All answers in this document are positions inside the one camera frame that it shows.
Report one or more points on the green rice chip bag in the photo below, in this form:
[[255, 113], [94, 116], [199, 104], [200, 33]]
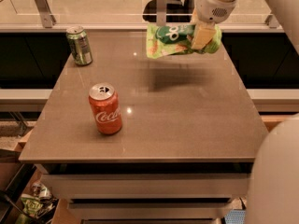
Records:
[[176, 40]]

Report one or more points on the grey lower drawer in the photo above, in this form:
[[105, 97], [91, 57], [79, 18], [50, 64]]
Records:
[[109, 211]]

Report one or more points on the grey drawer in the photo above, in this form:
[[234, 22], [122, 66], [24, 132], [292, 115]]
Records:
[[109, 211], [146, 186]]

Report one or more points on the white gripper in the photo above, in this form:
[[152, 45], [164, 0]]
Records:
[[209, 9]]

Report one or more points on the metal glass bracket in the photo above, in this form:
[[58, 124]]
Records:
[[271, 21], [47, 18], [161, 12]]

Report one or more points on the green snack bag in bin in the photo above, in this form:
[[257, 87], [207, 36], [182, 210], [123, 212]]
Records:
[[31, 206]]

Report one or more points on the green soda can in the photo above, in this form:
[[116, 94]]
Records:
[[79, 45]]

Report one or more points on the middle metal glass bracket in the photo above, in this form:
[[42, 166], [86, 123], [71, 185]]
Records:
[[161, 12]]

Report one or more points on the blue perforated mat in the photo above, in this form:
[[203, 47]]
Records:
[[235, 217]]

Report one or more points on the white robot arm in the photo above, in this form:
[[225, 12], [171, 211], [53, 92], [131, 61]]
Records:
[[273, 195]]

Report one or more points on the right metal glass bracket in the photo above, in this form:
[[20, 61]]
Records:
[[271, 21]]

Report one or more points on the cardboard box right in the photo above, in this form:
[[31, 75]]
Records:
[[271, 121]]

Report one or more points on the red coke can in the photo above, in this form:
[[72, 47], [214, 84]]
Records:
[[104, 102]]

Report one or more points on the black office chair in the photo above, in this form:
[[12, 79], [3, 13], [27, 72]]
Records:
[[176, 10]]

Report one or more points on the grey upper drawer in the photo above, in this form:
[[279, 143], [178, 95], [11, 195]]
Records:
[[146, 186]]

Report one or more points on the left metal glass bracket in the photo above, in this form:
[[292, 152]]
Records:
[[47, 18]]

